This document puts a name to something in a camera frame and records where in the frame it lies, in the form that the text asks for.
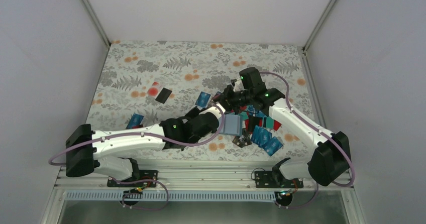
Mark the blue card front left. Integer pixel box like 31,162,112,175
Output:
195,91,211,108

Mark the black card with chip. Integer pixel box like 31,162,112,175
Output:
232,129,252,148

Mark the white card with red circle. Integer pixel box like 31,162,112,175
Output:
147,81,163,98

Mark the aluminium rail frame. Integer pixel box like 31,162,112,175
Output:
54,158,354,191

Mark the blue card pile front right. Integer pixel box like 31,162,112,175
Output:
250,126,283,156

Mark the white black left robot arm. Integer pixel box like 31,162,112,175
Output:
65,104,225,186

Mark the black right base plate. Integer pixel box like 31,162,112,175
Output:
253,170,304,189

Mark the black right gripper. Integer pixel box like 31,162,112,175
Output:
213,84,253,115

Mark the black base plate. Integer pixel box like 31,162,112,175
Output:
253,170,304,189
106,170,158,188

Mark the black card near left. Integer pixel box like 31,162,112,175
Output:
155,88,172,104

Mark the floral patterned table mat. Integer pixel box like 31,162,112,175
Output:
77,40,325,163

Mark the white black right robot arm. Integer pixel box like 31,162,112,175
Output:
213,67,355,187

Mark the teal leather card holder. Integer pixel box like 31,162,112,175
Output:
220,114,243,136

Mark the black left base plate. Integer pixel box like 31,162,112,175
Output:
106,170,158,188

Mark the blue card under left arm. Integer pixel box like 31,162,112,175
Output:
126,113,144,129

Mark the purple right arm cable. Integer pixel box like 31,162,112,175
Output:
259,71,356,210

